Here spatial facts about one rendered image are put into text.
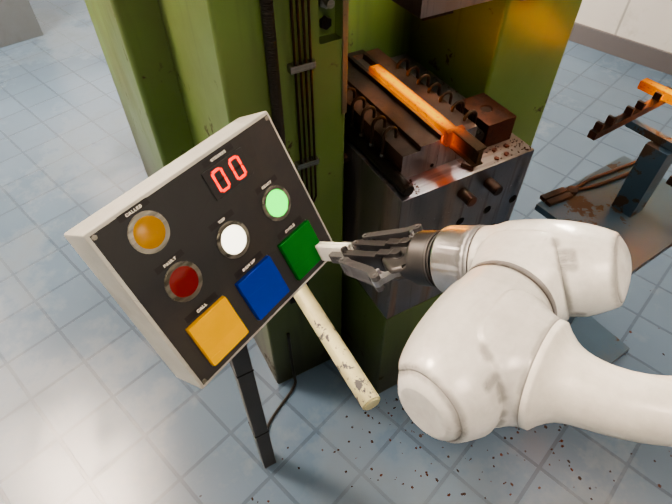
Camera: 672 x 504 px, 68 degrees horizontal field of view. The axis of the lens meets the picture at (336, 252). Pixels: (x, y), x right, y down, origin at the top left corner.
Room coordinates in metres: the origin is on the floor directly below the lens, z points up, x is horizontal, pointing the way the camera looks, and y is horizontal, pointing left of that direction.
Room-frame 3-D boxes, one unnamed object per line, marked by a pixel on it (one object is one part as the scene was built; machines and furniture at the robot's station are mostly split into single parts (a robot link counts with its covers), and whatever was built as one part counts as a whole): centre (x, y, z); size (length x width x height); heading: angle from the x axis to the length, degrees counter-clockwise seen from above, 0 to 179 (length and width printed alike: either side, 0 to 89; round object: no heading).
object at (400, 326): (1.13, -0.17, 0.23); 0.56 x 0.38 x 0.47; 29
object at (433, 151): (1.09, -0.13, 0.96); 0.42 x 0.20 x 0.09; 29
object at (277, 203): (0.60, 0.10, 1.09); 0.05 x 0.03 x 0.04; 119
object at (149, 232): (0.46, 0.25, 1.16); 0.05 x 0.03 x 0.04; 119
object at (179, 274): (0.44, 0.21, 1.09); 0.05 x 0.03 x 0.04; 119
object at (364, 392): (0.67, 0.03, 0.62); 0.44 x 0.05 x 0.05; 29
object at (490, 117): (1.05, -0.36, 0.95); 0.12 x 0.09 x 0.07; 29
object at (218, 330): (0.41, 0.18, 1.01); 0.07 x 0.05 x 0.07; 144
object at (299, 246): (0.57, 0.06, 1.01); 0.07 x 0.05 x 0.07; 144
